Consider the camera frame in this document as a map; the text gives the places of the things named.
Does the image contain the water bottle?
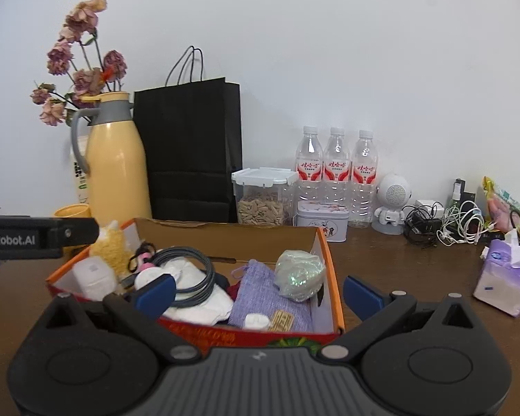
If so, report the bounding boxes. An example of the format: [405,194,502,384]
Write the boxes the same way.
[295,126,323,201]
[323,127,351,205]
[348,130,379,228]

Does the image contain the red cardboard box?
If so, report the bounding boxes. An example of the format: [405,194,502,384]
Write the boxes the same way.
[45,217,347,356]

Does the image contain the left water bottle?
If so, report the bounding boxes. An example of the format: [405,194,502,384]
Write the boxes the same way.
[295,126,323,201]

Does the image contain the clear food storage container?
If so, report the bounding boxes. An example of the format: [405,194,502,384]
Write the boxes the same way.
[231,167,298,226]

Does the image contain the black paper bag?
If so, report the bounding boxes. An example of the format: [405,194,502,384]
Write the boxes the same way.
[132,45,244,225]

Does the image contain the dark blue zip case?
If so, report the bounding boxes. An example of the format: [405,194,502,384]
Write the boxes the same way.
[215,272,230,290]

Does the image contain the yellow white plush toy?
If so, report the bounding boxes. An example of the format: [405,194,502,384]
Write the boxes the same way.
[89,221,133,279]

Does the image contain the small yellow eraser box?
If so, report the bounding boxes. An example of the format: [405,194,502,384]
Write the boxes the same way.
[268,310,295,332]

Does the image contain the white tin box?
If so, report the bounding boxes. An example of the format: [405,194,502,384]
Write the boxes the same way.
[294,201,350,242]

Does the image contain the iridescent plastic ball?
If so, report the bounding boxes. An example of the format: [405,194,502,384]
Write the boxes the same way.
[274,250,326,302]

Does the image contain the middle water bottle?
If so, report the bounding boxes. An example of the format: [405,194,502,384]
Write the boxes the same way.
[323,127,351,205]

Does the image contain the white cotton swab box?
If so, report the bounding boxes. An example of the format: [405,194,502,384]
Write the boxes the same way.
[72,257,118,302]

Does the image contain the purple tissue pack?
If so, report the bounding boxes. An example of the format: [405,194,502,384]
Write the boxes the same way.
[473,229,520,318]

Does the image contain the snack packet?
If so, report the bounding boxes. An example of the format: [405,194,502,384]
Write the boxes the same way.
[482,176,520,242]

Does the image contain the tangled charger cables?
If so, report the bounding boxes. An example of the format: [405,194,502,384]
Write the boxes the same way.
[402,177,497,249]

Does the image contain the white robot toy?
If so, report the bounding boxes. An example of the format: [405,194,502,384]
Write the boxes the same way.
[371,173,411,236]

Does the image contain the right water bottle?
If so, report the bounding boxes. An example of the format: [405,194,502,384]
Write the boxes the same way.
[348,130,379,228]

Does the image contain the dried pink flower bouquet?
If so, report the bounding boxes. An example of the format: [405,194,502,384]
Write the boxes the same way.
[30,0,128,127]

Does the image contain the purple knit pouch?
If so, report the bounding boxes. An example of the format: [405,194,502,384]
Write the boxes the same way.
[228,259,314,332]

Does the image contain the braided black cable coil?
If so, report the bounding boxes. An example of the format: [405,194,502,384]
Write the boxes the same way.
[127,241,217,309]

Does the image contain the yellow thermos jug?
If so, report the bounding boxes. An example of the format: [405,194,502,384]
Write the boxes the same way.
[71,91,152,226]

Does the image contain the white milk carton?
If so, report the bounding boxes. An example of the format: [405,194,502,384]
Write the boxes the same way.
[70,135,88,204]

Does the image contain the white small bottle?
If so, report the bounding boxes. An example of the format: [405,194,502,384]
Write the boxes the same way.
[242,313,270,331]

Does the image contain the red fabric rose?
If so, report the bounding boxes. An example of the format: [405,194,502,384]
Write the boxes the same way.
[225,283,240,301]

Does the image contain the yellow mug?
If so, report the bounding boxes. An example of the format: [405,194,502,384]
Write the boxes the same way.
[53,204,92,257]

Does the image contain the white jar lid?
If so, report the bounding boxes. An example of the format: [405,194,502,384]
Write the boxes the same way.
[134,267,170,290]

